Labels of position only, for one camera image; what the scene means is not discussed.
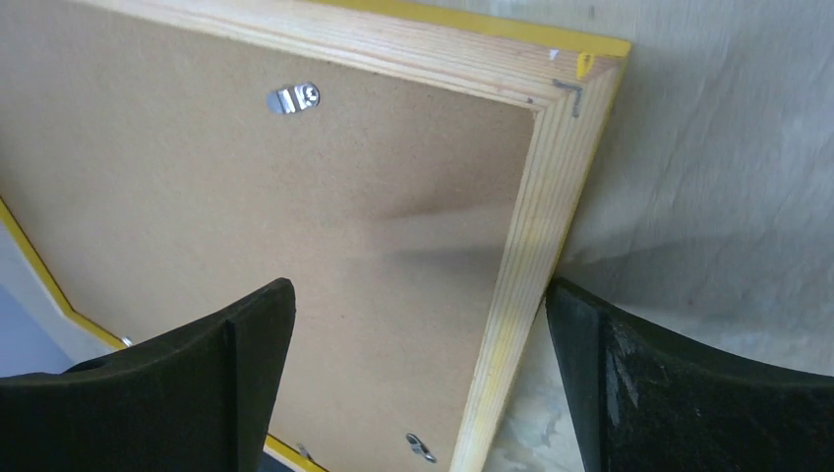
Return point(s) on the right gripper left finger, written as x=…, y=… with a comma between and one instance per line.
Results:
x=196, y=398

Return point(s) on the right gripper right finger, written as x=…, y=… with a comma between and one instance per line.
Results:
x=645, y=398

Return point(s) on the yellow wooden picture frame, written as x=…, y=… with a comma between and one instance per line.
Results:
x=566, y=79

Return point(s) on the brown frame backing board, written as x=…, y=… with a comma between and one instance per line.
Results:
x=144, y=165

